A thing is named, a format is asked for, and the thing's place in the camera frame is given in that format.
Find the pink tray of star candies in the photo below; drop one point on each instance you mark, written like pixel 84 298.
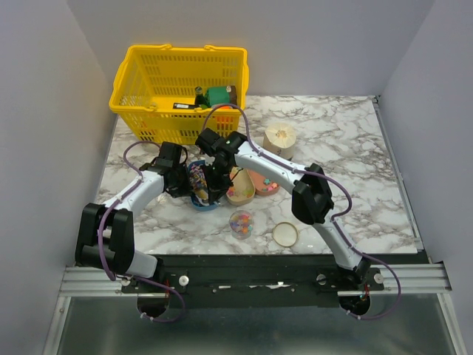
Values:
pixel 263 185

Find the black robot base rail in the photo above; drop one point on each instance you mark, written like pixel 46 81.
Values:
pixel 187 282

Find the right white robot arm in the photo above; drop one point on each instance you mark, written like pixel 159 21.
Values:
pixel 311 197

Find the green box in basket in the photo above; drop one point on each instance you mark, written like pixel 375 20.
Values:
pixel 221 95

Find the blue tray of striped candies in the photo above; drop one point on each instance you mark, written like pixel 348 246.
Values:
pixel 197 180

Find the clear glass jar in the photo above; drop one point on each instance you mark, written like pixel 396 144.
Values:
pixel 241 224

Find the beige tray of gummy candies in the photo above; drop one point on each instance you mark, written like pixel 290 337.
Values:
pixel 242 190

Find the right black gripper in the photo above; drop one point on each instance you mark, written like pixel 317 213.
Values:
pixel 216 188

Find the aluminium frame rail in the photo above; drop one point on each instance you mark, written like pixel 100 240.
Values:
pixel 413 278

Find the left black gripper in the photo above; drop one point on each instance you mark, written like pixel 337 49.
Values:
pixel 185 189

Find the wrapped toilet paper roll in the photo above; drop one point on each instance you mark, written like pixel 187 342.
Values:
pixel 280 139

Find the silver metal scoop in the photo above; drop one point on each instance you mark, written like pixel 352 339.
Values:
pixel 202 195

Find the green glass bottle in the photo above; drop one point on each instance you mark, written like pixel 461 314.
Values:
pixel 200 100

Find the yellow plastic shopping basket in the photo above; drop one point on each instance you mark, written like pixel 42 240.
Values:
pixel 152 78

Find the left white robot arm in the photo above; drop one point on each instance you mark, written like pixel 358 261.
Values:
pixel 106 233

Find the black rectangular pack in basket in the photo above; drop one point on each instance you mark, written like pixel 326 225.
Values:
pixel 184 106

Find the gold rimmed jar lid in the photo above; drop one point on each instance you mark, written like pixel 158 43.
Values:
pixel 285 234

